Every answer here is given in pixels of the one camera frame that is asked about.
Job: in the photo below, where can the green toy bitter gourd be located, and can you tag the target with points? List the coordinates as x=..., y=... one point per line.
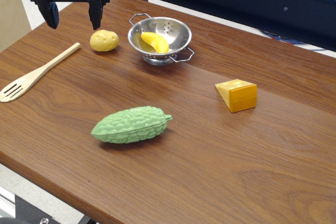
x=131, y=125

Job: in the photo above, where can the steel colander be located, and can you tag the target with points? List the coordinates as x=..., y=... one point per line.
x=177, y=34

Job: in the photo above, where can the orange toy cheese wedge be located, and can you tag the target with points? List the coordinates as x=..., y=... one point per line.
x=238, y=94

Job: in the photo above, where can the yellow toy potato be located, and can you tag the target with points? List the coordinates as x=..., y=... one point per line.
x=104, y=40

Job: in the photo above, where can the wooden slotted spatula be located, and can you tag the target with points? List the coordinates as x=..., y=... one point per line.
x=21, y=85

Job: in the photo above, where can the aluminium camera mount base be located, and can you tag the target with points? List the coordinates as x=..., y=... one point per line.
x=42, y=208

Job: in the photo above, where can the yellow toy banana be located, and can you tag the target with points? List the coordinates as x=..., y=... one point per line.
x=155, y=40

